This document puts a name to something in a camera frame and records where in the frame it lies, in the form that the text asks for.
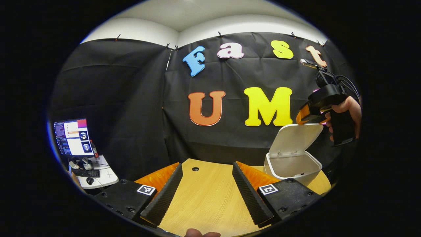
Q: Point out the black computer mouse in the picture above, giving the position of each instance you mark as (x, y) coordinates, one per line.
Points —
(90, 181)

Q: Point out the computer monitor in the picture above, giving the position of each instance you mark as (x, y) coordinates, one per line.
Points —
(74, 136)

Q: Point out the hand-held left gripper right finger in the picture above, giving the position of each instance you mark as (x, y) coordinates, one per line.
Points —
(251, 199)

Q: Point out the black keyboard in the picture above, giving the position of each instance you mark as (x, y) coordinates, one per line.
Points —
(86, 173)

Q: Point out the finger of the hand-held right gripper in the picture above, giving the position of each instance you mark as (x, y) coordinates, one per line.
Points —
(303, 115)

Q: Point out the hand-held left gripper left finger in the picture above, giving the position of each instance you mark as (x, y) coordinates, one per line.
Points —
(166, 194)

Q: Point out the white side table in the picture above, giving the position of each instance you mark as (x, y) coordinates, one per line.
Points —
(107, 174)

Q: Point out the small red bottle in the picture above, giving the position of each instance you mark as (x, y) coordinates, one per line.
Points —
(95, 150)

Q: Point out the black backdrop cloth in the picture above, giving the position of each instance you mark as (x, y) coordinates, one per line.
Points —
(131, 115)

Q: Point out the white desktop garbage bin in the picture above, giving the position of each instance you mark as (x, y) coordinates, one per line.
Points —
(292, 164)

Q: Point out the wooden desktop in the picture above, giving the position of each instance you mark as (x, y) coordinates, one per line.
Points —
(207, 197)

